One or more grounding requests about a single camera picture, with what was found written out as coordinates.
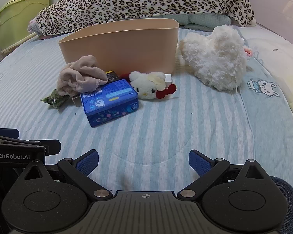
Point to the teal folded cloth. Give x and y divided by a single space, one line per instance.
205 20

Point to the white fluffy plush toy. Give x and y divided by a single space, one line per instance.
214 58

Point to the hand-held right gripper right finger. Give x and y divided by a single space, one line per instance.
199 163

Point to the small cardboard box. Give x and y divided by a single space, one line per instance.
76 101

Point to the green snack packet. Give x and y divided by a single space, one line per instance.
55 98

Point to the person's leg in jeans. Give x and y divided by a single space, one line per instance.
287 204

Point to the beige plastic storage bin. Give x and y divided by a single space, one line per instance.
127 46

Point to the beige crumpled cloth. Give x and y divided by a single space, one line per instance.
80 75

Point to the blue printed package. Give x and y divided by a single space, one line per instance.
109 102

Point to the blue striped bed sheet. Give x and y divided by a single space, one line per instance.
161 126

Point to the leopard print blanket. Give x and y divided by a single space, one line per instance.
146 2

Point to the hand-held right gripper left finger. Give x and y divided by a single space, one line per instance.
88 162

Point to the white cat plush red bow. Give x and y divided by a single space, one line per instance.
146 84

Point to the green plastic drawer cabinet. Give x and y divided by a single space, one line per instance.
17 22

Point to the small white box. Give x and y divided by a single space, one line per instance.
168 79

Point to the small black box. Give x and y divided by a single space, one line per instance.
112 76

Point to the light blue rabbit print quilt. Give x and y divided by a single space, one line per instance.
266 95

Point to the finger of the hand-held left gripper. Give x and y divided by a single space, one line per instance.
51 146
7 132

